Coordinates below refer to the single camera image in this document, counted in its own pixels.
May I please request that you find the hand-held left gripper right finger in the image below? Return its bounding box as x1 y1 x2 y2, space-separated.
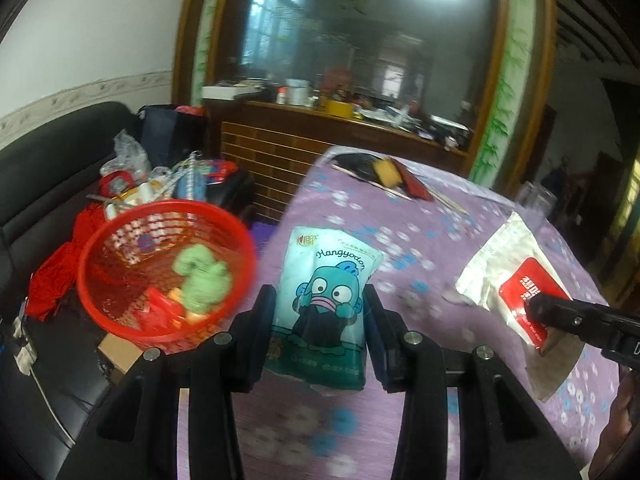
362 282 583 480

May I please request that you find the green cloth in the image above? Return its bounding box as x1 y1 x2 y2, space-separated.
172 245 234 313

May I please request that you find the black bag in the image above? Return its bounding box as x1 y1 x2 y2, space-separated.
205 170 256 226

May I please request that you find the bamboo painted pillar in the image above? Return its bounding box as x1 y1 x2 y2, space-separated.
472 0 538 186
192 0 227 96

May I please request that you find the flat white box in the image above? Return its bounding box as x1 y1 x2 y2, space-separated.
201 85 266 100

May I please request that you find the red knitted cloth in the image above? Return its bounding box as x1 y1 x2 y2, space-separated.
25 207 101 318

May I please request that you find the wooden brick-pattern counter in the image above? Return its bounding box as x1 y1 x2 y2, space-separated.
202 97 471 226

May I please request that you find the teal cartoon tissue packet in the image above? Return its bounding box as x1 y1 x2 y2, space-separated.
264 226 385 392

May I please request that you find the white pot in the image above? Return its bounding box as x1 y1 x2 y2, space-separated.
285 79 312 107

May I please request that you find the yellow sponge block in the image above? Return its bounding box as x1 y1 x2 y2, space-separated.
375 157 401 186

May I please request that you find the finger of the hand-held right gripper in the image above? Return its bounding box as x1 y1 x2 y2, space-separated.
527 294 640 356

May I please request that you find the red printed box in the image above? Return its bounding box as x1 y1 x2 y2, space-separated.
200 159 238 183

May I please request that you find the white bag with red label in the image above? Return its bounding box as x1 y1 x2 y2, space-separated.
455 211 587 402

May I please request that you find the clear plastic bag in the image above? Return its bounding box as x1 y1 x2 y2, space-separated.
100 130 151 176

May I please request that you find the small red packet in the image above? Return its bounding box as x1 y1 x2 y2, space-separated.
142 287 187 333

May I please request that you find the dark red pouch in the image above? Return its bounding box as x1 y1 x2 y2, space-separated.
390 156 436 203

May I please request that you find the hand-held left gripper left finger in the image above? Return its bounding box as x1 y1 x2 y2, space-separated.
57 284 278 480

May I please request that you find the black hand fan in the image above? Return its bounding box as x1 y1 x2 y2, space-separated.
330 151 386 183

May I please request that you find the dark blue bag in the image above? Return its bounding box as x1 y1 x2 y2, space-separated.
140 104 208 168

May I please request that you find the clear glass mug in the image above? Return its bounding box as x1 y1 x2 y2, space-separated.
515 181 557 228

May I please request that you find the black leather sofa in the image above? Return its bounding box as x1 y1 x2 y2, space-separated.
0 101 256 480

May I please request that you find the red plastic basket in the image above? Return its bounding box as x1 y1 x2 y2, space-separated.
76 200 258 352

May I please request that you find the cardboard box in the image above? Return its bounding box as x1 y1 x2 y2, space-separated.
97 332 143 371

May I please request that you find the blue cloth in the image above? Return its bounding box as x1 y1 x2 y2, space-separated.
172 170 206 201

